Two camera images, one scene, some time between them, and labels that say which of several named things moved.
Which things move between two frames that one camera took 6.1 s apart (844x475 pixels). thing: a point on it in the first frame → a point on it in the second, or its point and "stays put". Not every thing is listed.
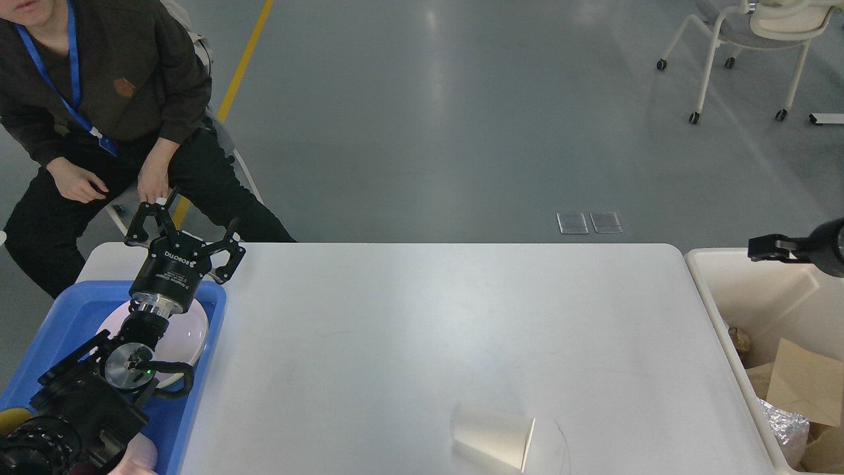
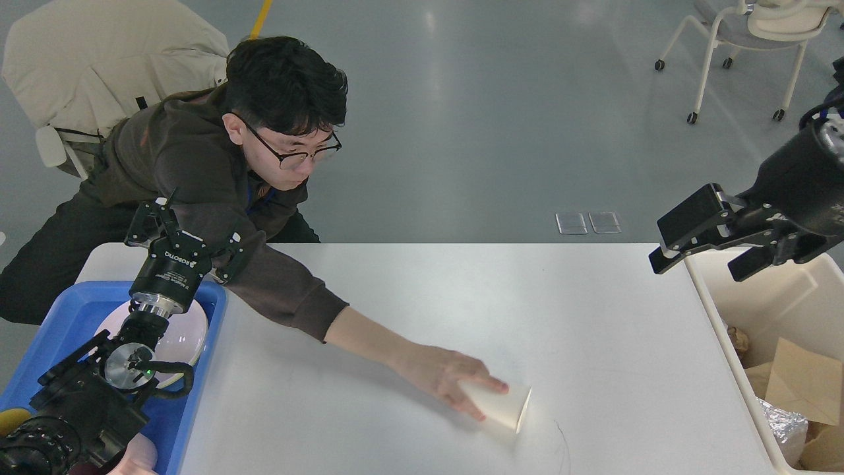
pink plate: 184,340 stays put
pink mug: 141,457 stays put
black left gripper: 175,262 stays put
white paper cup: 504,435 → 504,408
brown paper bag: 810,386 stays put
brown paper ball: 740,340 stays put
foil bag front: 790,431 stays put
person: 110,99 → 235,159
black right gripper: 824,247 → 795,211
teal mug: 11,418 stays put
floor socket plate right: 606,222 stays put
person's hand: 153,182 → 443,372
